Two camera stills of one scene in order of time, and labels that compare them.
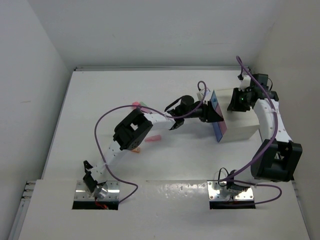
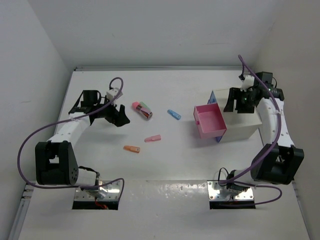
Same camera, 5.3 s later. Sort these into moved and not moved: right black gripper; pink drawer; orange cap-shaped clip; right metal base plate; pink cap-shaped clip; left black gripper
Moved: pink drawer; left black gripper
Not moved: orange cap-shaped clip; right metal base plate; pink cap-shaped clip; right black gripper
